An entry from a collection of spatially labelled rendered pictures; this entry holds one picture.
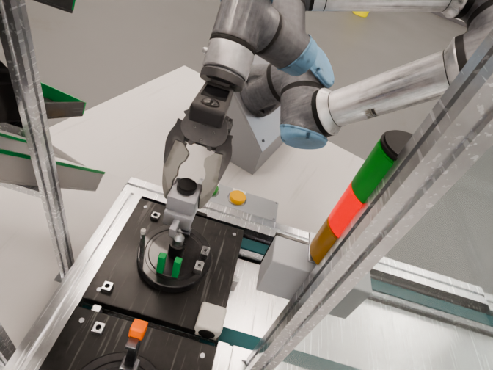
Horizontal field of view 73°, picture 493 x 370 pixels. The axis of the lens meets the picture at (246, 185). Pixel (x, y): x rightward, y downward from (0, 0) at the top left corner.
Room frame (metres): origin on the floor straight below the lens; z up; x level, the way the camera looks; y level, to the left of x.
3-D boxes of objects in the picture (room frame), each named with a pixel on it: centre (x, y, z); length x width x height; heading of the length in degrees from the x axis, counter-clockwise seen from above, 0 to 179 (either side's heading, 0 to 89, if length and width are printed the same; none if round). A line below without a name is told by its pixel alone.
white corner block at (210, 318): (0.26, -0.02, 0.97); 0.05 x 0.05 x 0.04; 3
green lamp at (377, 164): (0.24, -0.11, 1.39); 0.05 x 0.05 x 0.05
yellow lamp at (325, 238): (0.24, -0.11, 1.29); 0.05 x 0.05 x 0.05
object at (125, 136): (0.86, 0.08, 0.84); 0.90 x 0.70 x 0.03; 75
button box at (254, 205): (0.57, 0.01, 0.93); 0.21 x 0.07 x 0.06; 93
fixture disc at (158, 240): (0.35, 0.08, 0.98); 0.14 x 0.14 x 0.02
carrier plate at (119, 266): (0.35, 0.08, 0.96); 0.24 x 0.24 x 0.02; 3
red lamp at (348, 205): (0.24, -0.11, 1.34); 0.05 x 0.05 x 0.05
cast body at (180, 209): (0.34, 0.08, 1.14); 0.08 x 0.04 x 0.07; 3
